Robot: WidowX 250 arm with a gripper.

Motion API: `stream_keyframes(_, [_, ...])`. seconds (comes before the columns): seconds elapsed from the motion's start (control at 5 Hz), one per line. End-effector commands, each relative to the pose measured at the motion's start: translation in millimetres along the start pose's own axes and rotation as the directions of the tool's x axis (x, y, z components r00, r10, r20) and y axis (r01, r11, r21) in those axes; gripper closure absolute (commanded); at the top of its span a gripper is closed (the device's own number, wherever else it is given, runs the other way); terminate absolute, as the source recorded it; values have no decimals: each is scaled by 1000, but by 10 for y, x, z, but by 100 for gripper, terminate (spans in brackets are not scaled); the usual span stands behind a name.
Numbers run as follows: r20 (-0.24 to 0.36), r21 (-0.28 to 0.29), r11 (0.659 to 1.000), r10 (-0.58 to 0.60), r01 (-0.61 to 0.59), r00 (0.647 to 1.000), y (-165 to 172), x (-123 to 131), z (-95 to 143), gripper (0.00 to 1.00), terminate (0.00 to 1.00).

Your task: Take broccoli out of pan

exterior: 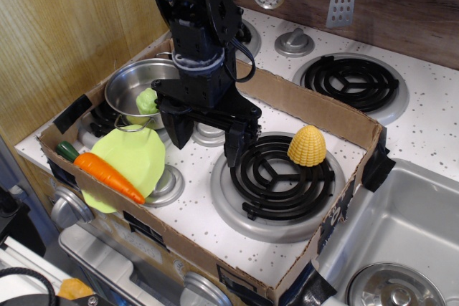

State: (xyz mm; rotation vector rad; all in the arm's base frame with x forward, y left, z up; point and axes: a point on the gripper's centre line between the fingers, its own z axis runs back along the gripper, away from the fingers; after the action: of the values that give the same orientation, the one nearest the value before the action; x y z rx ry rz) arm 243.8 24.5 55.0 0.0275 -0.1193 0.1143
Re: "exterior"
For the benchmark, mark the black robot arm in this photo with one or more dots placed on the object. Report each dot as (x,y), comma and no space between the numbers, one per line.
(204,34)

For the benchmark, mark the black burner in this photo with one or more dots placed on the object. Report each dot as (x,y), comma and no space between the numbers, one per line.
(269,198)
(96,124)
(250,38)
(362,82)

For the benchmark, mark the light green plastic plate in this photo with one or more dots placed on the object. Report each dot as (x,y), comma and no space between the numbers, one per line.
(139,156)

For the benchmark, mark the yellow toy corn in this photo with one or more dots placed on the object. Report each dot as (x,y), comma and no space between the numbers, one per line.
(308,147)

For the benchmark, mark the front left black burner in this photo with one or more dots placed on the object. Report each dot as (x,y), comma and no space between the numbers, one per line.
(96,124)

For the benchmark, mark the left silver oven knob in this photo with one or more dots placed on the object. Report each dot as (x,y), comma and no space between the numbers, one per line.
(69,209)

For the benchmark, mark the hanging silver slotted spatula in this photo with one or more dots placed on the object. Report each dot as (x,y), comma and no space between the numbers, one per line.
(340,13)

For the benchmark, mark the silver oven door handle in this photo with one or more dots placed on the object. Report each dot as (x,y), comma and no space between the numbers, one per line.
(117,277)

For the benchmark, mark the orange object at bottom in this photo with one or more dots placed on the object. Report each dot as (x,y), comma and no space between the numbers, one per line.
(74,288)

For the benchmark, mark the back left black burner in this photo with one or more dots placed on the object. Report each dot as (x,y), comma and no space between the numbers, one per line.
(250,38)

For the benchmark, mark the silver middle stove knob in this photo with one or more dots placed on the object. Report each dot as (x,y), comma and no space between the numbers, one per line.
(207,135)

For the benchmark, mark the silver oven knob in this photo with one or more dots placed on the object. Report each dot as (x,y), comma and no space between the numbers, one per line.
(69,209)
(198,290)

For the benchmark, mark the silver front stove knob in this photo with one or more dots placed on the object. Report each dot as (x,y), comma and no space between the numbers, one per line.
(168,189)

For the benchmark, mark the steel pan with handles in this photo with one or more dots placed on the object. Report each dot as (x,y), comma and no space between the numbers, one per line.
(126,85)

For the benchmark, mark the brown cardboard fence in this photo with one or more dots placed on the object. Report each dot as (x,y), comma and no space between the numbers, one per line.
(189,235)

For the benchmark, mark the green toy broccoli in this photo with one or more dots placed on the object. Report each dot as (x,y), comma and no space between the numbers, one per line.
(146,102)

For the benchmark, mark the silver back stove knob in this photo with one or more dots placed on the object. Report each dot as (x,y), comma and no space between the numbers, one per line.
(294,44)

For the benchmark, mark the front right black burner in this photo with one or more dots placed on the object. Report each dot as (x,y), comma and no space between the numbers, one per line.
(269,198)

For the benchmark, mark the steel sink basin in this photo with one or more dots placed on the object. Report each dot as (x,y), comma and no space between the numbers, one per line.
(411,219)

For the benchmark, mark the silver stove knob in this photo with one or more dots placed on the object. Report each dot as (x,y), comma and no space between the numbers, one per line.
(294,44)
(207,135)
(168,189)

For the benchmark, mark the right silver oven knob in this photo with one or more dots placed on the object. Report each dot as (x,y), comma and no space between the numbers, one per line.
(198,290)

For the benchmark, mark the back right black burner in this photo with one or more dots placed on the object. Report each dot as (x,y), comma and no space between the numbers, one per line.
(362,82)

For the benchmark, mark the orange toy carrot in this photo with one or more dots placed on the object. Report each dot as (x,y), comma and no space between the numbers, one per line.
(100,170)

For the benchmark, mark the silver sink drain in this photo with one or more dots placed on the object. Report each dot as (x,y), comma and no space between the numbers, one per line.
(391,284)

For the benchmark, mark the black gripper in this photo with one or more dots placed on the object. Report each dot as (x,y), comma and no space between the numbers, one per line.
(214,99)

